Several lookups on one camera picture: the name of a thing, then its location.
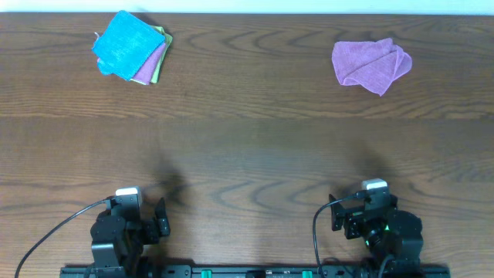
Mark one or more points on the green folded cloth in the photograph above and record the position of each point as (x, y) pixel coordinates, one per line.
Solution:
(150, 70)

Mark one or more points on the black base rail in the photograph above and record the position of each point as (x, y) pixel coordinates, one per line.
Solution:
(186, 271)

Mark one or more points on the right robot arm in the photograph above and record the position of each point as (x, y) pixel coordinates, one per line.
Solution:
(392, 236)

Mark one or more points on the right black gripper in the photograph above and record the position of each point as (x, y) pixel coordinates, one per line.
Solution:
(348, 221)

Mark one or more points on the purple microfiber cloth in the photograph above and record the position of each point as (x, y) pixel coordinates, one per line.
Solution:
(372, 65)

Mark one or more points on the blue folded cloth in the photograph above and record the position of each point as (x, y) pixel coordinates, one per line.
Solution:
(125, 27)

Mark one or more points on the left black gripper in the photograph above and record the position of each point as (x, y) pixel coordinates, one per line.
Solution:
(153, 226)

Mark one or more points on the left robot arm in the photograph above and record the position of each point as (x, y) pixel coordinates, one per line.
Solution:
(119, 236)

